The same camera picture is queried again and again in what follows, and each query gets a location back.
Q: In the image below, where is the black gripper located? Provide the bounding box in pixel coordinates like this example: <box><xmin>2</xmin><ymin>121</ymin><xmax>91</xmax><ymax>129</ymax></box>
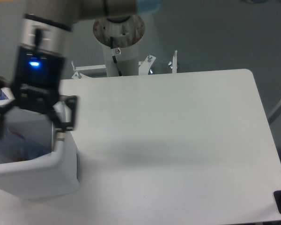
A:
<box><xmin>0</xmin><ymin>46</ymin><xmax>78</xmax><ymax>139</ymax></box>

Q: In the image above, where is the crushed clear plastic bottle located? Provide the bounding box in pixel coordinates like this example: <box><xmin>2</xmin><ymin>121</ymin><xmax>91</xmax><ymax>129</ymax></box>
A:
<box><xmin>0</xmin><ymin>115</ymin><xmax>52</xmax><ymax>164</ymax></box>

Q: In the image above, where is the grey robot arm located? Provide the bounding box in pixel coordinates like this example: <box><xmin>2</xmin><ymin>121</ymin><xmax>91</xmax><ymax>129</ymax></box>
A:
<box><xmin>0</xmin><ymin>0</ymin><xmax>161</xmax><ymax>138</ymax></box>

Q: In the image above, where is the white plastic trash can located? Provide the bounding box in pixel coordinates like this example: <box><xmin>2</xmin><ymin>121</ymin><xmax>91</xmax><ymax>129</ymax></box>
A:
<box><xmin>0</xmin><ymin>107</ymin><xmax>80</xmax><ymax>199</ymax></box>

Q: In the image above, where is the blue labelled water bottle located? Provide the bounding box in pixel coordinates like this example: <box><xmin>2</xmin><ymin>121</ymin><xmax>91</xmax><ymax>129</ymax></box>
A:
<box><xmin>0</xmin><ymin>87</ymin><xmax>14</xmax><ymax>106</ymax></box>

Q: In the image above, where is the black cable on pedestal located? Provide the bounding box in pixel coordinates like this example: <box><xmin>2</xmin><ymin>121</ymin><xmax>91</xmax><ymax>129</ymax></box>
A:
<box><xmin>110</xmin><ymin>36</ymin><xmax>123</xmax><ymax>77</ymax></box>

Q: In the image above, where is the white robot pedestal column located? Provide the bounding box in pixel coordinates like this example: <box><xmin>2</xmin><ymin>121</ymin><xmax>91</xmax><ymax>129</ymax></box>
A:
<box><xmin>93</xmin><ymin>15</ymin><xmax>145</xmax><ymax>65</ymax></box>

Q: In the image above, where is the white metal bracket frame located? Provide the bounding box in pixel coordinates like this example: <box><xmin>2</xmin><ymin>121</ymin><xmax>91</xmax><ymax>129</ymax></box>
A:
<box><xmin>71</xmin><ymin>50</ymin><xmax>180</xmax><ymax>79</ymax></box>

